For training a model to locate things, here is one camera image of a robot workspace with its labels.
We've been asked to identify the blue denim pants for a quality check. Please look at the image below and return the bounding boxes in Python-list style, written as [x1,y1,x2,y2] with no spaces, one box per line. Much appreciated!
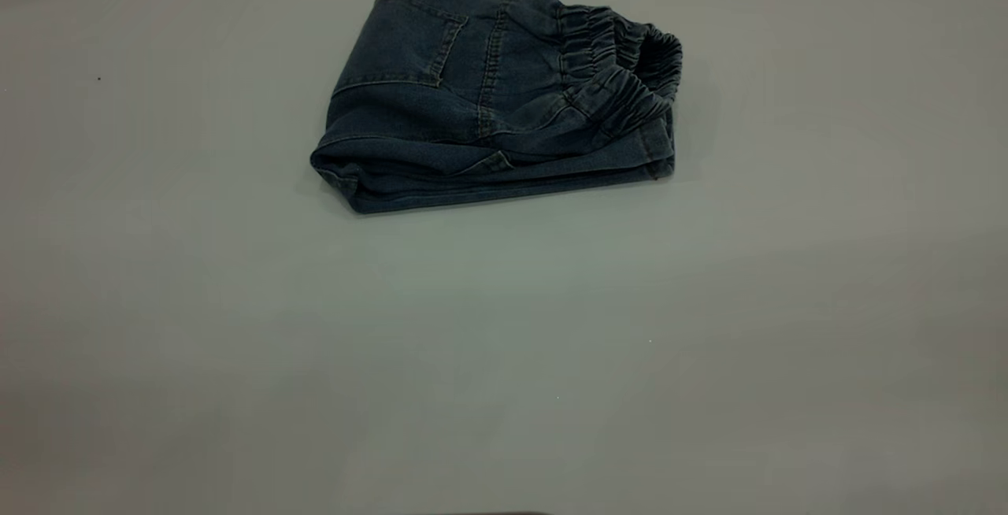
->
[309,0,684,215]

